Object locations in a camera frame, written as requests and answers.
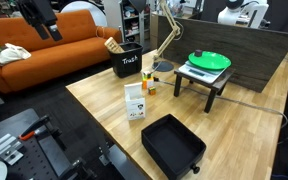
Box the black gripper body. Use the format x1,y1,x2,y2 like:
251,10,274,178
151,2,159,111
16,0,58,29

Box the green plate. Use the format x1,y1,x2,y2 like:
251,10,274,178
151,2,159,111
187,50,232,71

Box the orange sofa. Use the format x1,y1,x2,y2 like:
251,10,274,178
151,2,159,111
0,9,123,94

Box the white cloth bag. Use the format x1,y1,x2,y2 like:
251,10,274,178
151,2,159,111
0,42,32,66

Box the black trash bin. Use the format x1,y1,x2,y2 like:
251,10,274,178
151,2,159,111
108,42,144,79

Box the shelf with small items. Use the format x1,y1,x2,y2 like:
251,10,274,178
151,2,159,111
118,0,152,46

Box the white carton box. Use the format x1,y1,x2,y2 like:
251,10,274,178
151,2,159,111
123,82,147,121

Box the beige desk lamp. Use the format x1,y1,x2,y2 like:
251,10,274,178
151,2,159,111
128,0,182,73

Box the white kitchen scale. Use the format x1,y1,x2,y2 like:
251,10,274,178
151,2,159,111
178,60,230,84

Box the black tray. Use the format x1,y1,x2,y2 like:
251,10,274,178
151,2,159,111
140,113,207,180

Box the small black stool table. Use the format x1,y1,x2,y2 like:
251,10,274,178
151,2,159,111
173,66,236,114

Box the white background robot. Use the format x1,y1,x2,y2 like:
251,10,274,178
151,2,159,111
217,0,271,29

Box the dark wooden divider board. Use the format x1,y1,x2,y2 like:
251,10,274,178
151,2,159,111
157,14,288,94

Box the black clamp orange handle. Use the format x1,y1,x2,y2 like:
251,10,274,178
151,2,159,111
18,115,52,142

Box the aluminium bracket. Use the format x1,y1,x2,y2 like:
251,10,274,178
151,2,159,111
0,133,25,167

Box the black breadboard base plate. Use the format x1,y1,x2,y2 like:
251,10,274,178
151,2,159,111
0,108,98,180

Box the grey cable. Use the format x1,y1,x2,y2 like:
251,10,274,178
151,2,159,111
157,79,288,129

